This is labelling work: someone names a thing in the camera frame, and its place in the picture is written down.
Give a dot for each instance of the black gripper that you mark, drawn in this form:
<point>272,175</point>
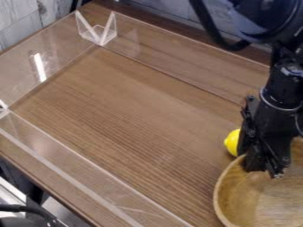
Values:
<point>266,135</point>

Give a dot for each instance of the yellow lemon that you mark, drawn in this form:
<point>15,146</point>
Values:
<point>232,142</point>

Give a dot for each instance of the brown wooden bowl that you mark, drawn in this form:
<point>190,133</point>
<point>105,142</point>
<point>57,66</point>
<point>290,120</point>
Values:
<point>253,200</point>

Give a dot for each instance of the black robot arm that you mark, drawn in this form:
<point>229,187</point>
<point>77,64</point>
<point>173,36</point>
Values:
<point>274,22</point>

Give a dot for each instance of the clear acrylic corner bracket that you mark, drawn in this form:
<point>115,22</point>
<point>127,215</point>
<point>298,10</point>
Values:
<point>98,34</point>

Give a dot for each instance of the black table frame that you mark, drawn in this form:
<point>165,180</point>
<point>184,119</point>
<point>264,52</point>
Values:
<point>21,191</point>

